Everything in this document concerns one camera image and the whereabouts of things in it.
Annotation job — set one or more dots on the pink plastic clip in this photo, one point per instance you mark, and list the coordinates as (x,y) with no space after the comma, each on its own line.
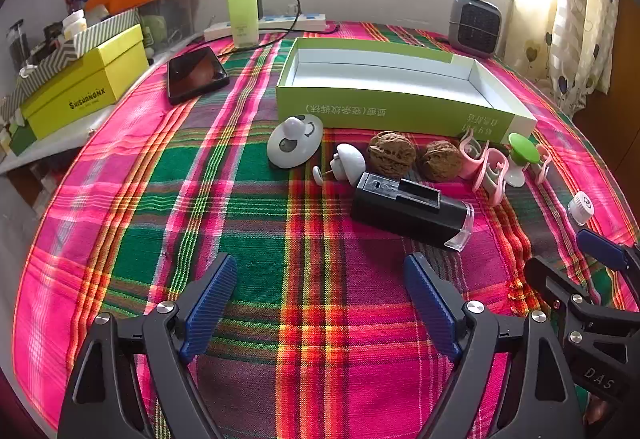
(542,151)
(500,169)
(467,164)

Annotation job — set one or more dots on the green mushroom-shaped knob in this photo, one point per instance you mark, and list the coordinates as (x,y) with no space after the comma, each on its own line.
(522,150)

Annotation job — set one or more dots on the grey striped box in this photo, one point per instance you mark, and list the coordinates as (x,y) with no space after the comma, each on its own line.
(100,31)

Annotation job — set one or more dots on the green round object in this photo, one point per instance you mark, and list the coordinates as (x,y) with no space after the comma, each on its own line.
(155,26)

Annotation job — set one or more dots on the pink green plaid cloth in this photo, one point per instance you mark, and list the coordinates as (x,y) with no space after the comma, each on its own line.
(250,199)

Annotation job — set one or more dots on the grey space heater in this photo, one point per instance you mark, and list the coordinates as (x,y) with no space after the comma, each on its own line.
(475,26)

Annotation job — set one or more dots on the small white round container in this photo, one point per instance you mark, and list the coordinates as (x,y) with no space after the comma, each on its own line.
(580,209)

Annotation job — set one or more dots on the black charger plug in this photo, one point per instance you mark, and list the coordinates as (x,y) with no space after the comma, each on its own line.
(261,4)

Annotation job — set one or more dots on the small white jar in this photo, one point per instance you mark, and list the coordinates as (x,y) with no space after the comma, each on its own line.
(75,21)

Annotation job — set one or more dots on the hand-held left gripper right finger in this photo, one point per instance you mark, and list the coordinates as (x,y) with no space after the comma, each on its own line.
(430,309)

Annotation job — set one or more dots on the large brown walnut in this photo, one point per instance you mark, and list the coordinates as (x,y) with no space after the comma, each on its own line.
(392,154)

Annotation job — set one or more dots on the green cardboard box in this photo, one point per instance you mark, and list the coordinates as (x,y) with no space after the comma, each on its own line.
(390,106)

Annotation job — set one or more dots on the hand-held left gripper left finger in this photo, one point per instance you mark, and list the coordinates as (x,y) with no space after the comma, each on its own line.
(210,309)

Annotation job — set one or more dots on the dark glass jar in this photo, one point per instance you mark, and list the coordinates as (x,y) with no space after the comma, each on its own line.
(17,44)

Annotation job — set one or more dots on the white round disc gadget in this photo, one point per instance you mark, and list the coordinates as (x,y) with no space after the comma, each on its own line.
(287,149)

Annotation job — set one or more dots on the black smartphone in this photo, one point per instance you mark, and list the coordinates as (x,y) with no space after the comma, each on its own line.
(195,71)

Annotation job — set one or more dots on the white mushroom-shaped pin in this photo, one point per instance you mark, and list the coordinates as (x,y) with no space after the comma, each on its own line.
(350,161)

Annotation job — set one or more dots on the white power strip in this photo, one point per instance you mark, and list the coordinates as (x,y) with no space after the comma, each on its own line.
(300,22)

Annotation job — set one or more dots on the small brown walnut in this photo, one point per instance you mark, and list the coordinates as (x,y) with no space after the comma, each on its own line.
(439,161)

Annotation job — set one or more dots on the yellow cardboard box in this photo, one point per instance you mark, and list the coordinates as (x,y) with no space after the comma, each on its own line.
(75,89)

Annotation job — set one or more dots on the clear plastic storage box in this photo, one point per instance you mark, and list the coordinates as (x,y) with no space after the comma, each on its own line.
(175,14)

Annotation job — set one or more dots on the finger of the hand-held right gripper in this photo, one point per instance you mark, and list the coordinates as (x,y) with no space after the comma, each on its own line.
(555,281)
(600,249)

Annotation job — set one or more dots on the heart print curtain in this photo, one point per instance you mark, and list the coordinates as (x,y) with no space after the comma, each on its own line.
(575,44)

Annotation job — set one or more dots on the light green bottle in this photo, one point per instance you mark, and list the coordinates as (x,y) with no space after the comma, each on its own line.
(242,14)

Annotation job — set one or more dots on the small green box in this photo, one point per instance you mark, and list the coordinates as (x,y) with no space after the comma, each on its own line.
(22,141)

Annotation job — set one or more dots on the black pocket microscope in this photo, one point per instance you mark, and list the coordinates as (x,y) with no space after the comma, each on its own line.
(400,211)

